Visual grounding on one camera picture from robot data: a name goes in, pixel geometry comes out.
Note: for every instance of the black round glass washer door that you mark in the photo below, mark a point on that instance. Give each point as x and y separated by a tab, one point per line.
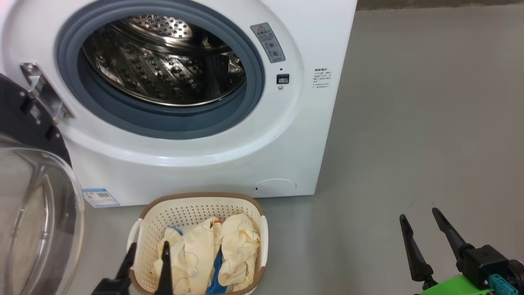
24	205

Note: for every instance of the metal door hinge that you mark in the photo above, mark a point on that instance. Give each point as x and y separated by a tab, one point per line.
45	94

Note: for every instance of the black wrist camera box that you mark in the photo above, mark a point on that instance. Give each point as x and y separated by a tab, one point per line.
104	287
487	260

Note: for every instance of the white front-load washing machine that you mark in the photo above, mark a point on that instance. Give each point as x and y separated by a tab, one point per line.
286	143

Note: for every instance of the cream perforated laundry basket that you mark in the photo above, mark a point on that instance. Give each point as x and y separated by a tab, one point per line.
184	209

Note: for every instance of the cream garment with orange mark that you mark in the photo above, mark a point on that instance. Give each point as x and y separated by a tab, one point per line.
196	254

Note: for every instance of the round white filter cover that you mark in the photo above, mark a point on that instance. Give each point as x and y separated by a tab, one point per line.
275	187

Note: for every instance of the grey warning sticker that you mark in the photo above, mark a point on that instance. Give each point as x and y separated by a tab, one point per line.
268	43

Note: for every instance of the blue energy label sticker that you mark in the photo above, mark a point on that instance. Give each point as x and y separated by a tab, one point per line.
100	198

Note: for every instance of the stainless steel washing machine drum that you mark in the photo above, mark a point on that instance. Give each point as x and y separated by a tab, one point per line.
163	69

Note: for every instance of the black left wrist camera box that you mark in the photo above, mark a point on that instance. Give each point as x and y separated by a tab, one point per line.
104	287

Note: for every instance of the black door lock slot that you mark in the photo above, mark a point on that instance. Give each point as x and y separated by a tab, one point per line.
283	79

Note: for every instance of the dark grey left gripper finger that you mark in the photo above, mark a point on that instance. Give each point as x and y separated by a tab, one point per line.
125	274
165	274

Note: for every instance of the small printed text label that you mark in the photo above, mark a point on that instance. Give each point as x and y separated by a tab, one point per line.
322	78

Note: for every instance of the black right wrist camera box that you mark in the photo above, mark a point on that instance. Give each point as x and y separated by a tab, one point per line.
487	260

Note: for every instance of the cream garment with blue part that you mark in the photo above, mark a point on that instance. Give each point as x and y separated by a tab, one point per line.
239	246

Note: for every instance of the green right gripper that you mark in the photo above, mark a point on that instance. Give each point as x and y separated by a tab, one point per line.
450	287

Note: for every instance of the grey rubber door gasket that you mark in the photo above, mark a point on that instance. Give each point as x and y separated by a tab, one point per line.
163	123

